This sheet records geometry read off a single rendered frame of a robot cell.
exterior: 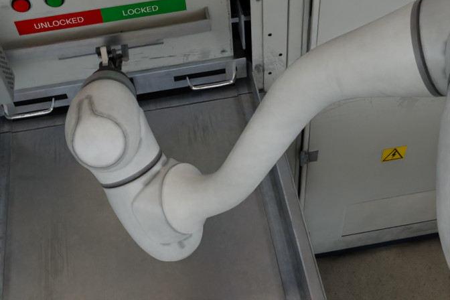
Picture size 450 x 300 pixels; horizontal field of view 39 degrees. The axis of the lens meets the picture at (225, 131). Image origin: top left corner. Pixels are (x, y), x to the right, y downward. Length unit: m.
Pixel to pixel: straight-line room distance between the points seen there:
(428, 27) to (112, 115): 0.41
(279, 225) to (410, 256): 1.02
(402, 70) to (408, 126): 0.97
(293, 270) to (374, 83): 0.56
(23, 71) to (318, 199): 0.86
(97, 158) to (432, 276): 1.49
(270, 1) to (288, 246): 0.45
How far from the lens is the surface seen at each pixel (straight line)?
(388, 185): 1.80
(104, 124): 0.83
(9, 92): 1.24
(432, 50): 0.62
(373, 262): 2.13
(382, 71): 0.65
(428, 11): 0.63
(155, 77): 1.35
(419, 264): 2.16
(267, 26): 1.26
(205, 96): 1.39
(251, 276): 1.15
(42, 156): 1.36
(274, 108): 0.73
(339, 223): 1.91
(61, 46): 1.25
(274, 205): 1.21
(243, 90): 1.39
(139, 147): 0.89
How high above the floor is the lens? 1.89
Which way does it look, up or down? 52 degrees down
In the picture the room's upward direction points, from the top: 5 degrees counter-clockwise
